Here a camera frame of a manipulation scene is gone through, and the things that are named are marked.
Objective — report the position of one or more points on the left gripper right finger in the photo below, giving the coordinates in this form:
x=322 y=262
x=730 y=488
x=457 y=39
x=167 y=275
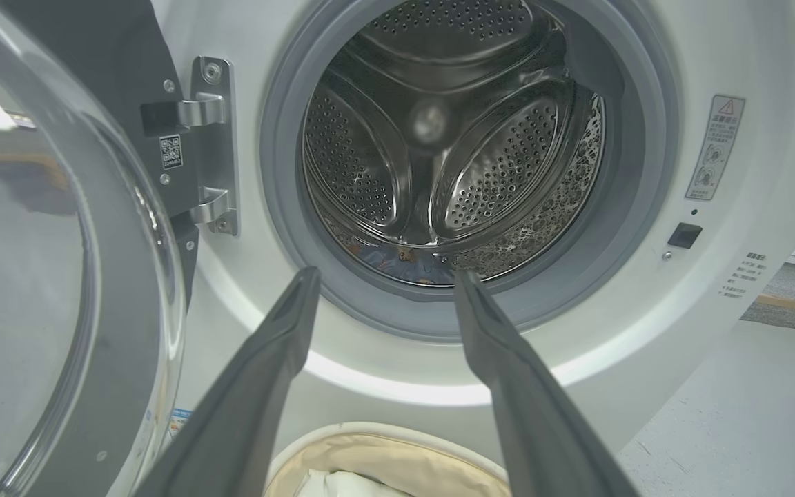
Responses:
x=528 y=414

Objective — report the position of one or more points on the white cloth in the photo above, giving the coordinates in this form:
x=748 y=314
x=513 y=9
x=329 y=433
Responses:
x=342 y=486

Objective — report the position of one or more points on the cream canvas laundry basket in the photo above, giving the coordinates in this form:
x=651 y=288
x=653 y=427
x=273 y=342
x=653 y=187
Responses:
x=384 y=459

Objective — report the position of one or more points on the QR code sticker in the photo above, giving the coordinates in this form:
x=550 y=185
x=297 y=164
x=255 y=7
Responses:
x=170 y=152

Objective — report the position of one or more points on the grey rubber door gasket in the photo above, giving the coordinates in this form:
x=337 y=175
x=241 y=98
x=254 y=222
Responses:
x=280 y=207

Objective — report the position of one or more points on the metal door hinge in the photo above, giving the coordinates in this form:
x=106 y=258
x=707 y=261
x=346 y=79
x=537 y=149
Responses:
x=218 y=152

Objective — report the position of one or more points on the stainless steel washer drum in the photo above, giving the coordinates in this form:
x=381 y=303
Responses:
x=494 y=159

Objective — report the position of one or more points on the black glass washing machine door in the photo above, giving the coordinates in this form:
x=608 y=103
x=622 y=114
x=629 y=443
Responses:
x=25 y=276

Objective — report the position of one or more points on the blue energy label sticker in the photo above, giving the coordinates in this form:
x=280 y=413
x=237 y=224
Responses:
x=178 y=417

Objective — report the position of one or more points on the grey warning label sticker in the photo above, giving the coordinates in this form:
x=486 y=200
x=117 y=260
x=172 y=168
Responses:
x=715 y=148

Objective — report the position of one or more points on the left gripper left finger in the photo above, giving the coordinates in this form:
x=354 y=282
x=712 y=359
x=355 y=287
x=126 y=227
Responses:
x=246 y=414

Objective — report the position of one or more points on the white front-load washing machine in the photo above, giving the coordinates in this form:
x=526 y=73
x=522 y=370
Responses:
x=646 y=310

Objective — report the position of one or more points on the blue bear print garment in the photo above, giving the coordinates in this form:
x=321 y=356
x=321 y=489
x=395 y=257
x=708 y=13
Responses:
x=384 y=261

